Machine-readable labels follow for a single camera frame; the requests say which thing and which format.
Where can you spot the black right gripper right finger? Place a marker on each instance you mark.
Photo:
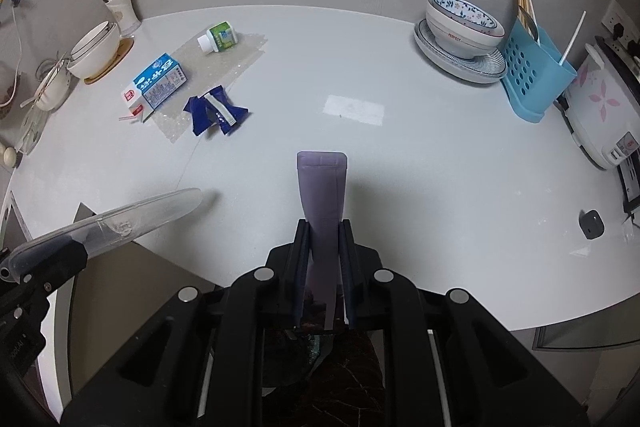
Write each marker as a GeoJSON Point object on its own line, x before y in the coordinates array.
{"type": "Point", "coordinates": [347, 252]}

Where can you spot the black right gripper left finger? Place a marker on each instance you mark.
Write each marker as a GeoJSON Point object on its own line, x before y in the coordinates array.
{"type": "Point", "coordinates": [300, 256]}

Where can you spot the purple snack wrapper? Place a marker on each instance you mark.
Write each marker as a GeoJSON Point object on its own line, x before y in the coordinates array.
{"type": "Point", "coordinates": [322, 187]}

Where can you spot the blue snack wrapper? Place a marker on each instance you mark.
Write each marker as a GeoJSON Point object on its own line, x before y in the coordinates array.
{"type": "Point", "coordinates": [214, 108]}

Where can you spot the clear bubble wrap sheet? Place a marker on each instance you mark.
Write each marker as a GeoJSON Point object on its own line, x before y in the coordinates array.
{"type": "Point", "coordinates": [204, 72]}

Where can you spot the blue white milk carton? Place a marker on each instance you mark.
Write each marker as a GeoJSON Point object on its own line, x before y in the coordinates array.
{"type": "Point", "coordinates": [152, 87]}

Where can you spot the small green white bottle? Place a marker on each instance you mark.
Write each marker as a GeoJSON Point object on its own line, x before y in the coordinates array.
{"type": "Point", "coordinates": [218, 38]}

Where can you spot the white stacked bowls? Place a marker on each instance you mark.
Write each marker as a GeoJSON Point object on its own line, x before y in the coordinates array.
{"type": "Point", "coordinates": [93, 61]}

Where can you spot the blue patterned plate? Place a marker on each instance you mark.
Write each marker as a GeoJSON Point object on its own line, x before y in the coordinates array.
{"type": "Point", "coordinates": [483, 69]}

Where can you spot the small black device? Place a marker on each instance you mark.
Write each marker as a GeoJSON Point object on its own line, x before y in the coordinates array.
{"type": "Point", "coordinates": [591, 224]}

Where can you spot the blue patterned white bowl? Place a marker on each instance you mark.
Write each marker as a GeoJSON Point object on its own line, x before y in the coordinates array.
{"type": "Point", "coordinates": [462, 28]}

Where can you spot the round wooden coaster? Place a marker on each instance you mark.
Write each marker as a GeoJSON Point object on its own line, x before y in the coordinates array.
{"type": "Point", "coordinates": [124, 47]}

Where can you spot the light blue utensil holder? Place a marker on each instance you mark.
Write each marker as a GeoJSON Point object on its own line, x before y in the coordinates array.
{"type": "Point", "coordinates": [535, 75]}

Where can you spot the white rice cooker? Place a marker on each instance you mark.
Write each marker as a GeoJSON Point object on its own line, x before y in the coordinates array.
{"type": "Point", "coordinates": [603, 104]}

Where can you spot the white cup with straws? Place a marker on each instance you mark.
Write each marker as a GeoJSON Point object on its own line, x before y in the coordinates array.
{"type": "Point", "coordinates": [124, 15]}

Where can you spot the wooden chopsticks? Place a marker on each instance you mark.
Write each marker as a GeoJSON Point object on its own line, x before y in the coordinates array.
{"type": "Point", "coordinates": [526, 15]}

